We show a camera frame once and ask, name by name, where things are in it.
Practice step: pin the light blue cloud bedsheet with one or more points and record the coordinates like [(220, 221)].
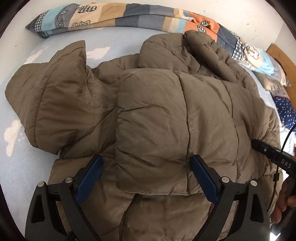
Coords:
[(22, 165)]

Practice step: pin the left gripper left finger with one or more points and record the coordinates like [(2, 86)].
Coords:
[(55, 211)]

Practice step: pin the navy star-pattern pillow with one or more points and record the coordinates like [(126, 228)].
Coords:
[(286, 111)]

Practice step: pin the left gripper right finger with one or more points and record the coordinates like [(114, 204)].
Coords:
[(242, 202)]

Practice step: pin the wooden headboard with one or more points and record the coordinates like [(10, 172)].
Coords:
[(289, 68)]

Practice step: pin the patchwork folded quilt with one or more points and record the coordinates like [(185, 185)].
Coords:
[(74, 16)]

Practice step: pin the person's right hand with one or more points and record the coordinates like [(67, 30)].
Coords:
[(282, 203)]

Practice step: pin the brown puffer jacket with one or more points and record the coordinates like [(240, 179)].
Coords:
[(146, 114)]

